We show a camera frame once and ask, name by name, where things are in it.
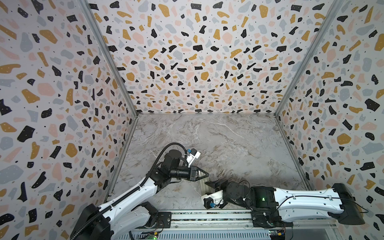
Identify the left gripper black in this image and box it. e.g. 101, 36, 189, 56
169, 165, 208, 182

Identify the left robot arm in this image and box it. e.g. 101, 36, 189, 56
70, 143, 209, 240

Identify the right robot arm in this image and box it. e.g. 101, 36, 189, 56
202, 180, 368, 229

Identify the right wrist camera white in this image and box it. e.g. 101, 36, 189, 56
201, 190, 224, 210

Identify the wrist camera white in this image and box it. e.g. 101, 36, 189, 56
186, 149, 201, 167
201, 190, 224, 210

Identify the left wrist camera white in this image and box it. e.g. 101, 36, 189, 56
186, 149, 201, 167

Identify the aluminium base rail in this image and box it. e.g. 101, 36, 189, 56
157, 209, 337, 231

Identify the perforated cable tray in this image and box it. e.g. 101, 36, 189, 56
132, 230, 271, 240

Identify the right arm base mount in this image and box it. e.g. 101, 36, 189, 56
251, 211, 294, 229

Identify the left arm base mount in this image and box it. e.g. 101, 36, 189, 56
144, 212, 172, 230

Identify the left corner aluminium post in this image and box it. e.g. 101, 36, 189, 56
78, 0, 138, 120

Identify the corner aluminium post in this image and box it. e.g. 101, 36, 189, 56
274, 0, 343, 119
78, 0, 138, 120

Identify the right corner aluminium post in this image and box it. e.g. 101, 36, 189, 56
274, 0, 343, 119

